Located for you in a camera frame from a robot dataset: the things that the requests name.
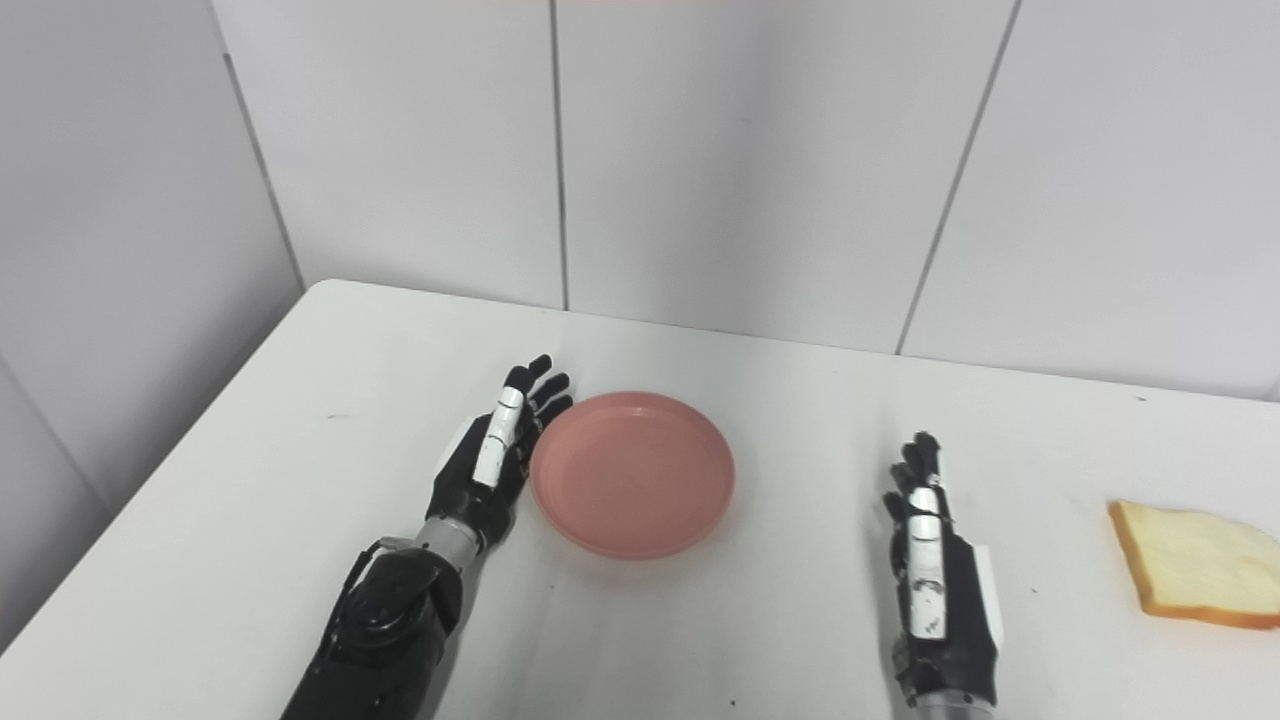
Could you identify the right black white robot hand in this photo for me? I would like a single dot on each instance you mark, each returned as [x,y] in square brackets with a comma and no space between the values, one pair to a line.
[935,590]

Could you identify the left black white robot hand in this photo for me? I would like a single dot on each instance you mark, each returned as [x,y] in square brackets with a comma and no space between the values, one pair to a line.
[495,460]

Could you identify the pink round plate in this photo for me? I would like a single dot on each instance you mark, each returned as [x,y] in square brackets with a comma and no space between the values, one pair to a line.
[633,475]

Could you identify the slice of white bread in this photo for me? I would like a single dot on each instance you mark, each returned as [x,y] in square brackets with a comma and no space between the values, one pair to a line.
[1195,580]

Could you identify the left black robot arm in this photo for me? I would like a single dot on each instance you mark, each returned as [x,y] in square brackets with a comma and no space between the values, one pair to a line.
[390,625]

